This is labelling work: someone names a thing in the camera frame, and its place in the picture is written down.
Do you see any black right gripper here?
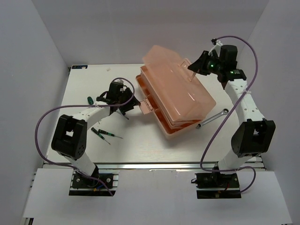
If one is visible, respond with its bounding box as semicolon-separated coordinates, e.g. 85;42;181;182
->
188;50;224;75

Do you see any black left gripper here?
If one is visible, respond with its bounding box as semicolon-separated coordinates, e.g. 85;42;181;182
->
116;87;141;113

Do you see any pink plastic toolbox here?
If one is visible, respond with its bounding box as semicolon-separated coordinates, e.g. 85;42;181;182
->
136;45;216;139

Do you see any large green-handled screwdriver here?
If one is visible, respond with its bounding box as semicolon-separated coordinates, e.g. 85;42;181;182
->
87;96;94;105

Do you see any green-black precision screwdriver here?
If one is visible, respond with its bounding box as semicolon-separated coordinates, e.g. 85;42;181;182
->
98;129;122;139
91;127;110;145

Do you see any silver ratchet wrench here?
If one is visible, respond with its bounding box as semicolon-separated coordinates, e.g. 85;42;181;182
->
196;108;229;129

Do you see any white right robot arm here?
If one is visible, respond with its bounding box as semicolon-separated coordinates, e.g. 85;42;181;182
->
188;44;276;187

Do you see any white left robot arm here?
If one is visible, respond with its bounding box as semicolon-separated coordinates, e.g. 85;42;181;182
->
51;78;140;187

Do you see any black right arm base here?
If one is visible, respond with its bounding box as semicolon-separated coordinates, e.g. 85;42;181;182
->
191;172;241;199

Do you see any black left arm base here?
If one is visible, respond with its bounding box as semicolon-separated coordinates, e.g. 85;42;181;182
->
69;170;119;197

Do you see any blue label sticker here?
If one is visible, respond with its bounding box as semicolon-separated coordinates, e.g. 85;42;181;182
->
71;65;88;69

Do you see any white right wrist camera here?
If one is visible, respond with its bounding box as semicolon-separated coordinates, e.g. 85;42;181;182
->
209;38;223;57

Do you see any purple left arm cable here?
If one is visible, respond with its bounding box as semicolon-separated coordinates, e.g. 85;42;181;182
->
34;78;135;196

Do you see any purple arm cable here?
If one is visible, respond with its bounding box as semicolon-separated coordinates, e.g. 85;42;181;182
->
34;78;135;196
200;35;260;194

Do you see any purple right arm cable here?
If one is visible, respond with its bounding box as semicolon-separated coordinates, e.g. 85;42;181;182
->
200;35;260;194

